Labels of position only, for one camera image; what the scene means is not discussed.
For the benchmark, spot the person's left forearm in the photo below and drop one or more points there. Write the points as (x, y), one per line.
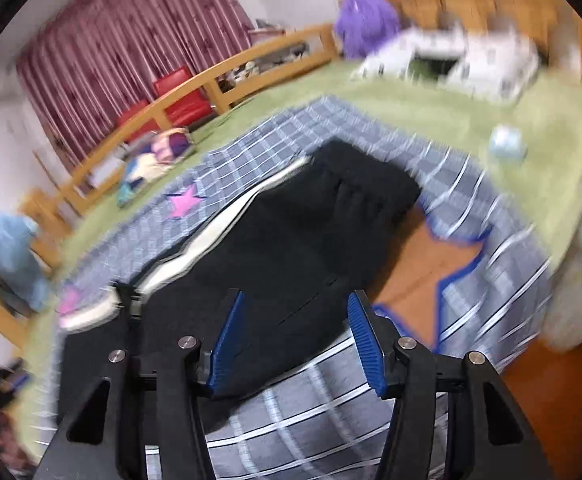
(1, 440)

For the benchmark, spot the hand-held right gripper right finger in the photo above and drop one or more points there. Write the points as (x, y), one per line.
(366, 345)

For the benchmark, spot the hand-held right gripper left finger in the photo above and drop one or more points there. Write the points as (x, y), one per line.
(228, 340)

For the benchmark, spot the grey checked star-print sheet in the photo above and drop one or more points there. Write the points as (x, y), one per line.
(321, 410)

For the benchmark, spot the colourful triangle-pattern pillow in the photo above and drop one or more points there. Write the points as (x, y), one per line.
(156, 157)

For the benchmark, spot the black pants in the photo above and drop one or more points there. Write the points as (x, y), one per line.
(296, 220)

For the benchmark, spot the light blue small box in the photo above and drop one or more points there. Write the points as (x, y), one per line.
(506, 142)

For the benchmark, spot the red striped curtain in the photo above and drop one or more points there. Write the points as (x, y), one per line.
(121, 35)

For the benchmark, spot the light blue fleece towel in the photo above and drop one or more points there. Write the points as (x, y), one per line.
(6, 255)

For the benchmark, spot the red chair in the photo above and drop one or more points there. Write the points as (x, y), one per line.
(181, 90)
(136, 115)

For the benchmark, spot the wooden bed frame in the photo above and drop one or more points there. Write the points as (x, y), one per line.
(221, 75)

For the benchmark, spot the purple plush toy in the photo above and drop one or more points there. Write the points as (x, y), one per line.
(366, 20)

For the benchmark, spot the white flower-print pillow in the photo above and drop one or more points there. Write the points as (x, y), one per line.
(496, 60)

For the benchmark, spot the green fleece blanket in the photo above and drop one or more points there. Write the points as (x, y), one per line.
(546, 110)

